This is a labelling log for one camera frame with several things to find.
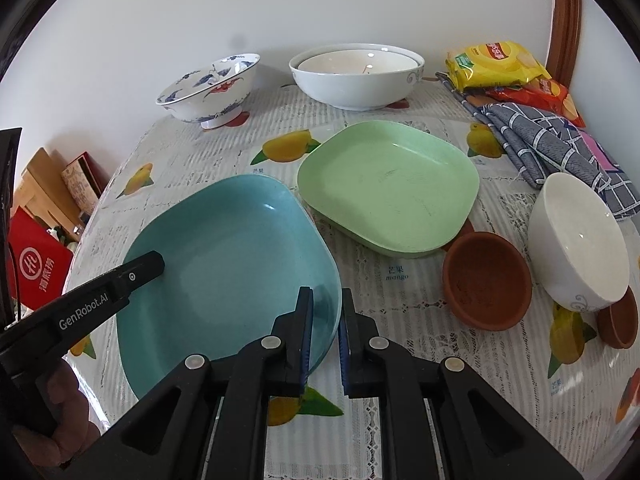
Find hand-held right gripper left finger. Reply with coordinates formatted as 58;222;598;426
65;286;315;480

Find grey checked cloth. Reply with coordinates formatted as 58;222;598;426
435;71;640;222

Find wooden door frame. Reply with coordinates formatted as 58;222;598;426
545;0;583;86

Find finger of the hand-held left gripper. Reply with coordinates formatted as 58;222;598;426
107;251;166;301

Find cardboard boxes on floor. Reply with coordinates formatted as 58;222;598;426
12;147;83;233

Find teal square plate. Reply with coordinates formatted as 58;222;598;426
116;175;343;401

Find red paper bag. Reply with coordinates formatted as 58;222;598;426
7;207;75;311

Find plain white bowl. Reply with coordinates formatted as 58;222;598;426
528;172;631;312

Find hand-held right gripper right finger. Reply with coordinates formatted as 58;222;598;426
337;287;583;480

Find large white nested bowls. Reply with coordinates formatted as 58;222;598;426
288;43;426;110

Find yellow chips bag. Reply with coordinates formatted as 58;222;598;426
445;41;551;92

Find blue floral footed bowl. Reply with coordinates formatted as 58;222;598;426
155;52;262;130

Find brown clay bowl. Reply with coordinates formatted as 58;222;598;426
442;231;533;332
596;287;638;350

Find patterned cardboard box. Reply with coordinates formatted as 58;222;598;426
61;151;108;216

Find person's left hand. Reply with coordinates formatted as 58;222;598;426
12;360;108;468

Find green square plate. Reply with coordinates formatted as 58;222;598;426
297;121;481;259

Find red chips bag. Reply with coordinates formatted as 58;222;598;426
482;77;586;128

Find white bowl with orange print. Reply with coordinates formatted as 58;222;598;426
295;51;418;76

